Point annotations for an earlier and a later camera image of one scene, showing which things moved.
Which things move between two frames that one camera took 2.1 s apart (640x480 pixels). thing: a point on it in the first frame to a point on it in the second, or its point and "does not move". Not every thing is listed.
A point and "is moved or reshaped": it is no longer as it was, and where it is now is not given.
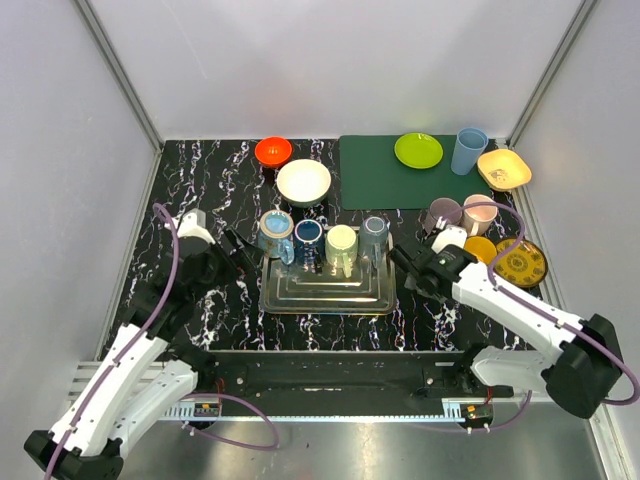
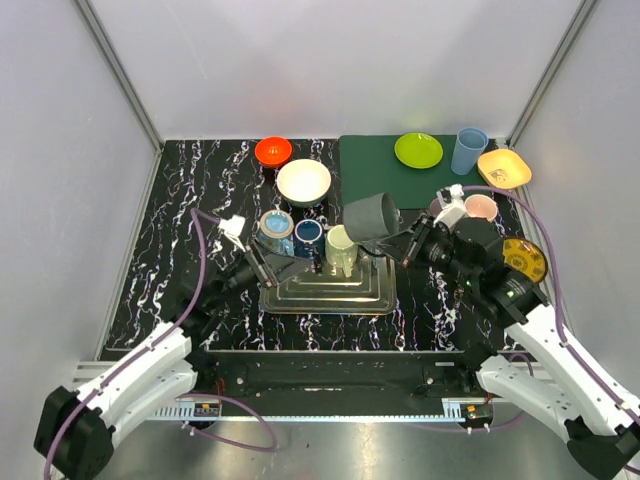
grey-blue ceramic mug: (373, 239) is moved or reshaped
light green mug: (341, 247) does not move
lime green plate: (418, 150) does not move
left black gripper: (229, 251) to (263, 268)
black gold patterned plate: (523, 266) does not move
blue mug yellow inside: (275, 235) does not move
